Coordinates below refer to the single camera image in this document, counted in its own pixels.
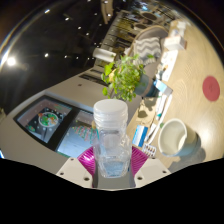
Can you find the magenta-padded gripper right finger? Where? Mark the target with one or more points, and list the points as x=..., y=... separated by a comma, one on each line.
x=150, y=170

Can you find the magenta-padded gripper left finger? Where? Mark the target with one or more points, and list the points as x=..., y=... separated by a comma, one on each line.
x=75, y=170

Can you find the clear bottle with white cap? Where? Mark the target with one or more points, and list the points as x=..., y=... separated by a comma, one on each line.
x=110, y=140

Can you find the pill blister pack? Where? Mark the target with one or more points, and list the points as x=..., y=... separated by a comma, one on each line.
x=149, y=150

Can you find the flat blue box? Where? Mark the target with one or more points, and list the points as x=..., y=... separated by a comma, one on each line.
x=140, y=136

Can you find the white paper cup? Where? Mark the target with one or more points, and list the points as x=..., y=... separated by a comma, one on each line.
x=175, y=138

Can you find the decorated glass window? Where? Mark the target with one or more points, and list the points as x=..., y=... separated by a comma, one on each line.
x=46, y=120

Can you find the small blue white box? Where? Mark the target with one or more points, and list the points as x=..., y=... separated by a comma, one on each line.
x=162, y=87

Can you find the green potted plant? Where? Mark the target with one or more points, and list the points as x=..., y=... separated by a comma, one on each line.
x=125, y=78

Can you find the flat round red coaster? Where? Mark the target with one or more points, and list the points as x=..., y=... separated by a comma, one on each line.
x=211, y=88

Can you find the grey zigzag striped cushion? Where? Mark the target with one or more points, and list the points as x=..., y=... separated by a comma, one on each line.
x=148, y=48

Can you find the ceiling lights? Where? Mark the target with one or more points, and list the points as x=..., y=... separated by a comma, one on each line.
x=11, y=61

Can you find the white and orange box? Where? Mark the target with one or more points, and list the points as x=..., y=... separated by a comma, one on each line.
x=175, y=42

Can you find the grey curved sofa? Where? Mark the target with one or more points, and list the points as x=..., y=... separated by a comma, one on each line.
x=146, y=33

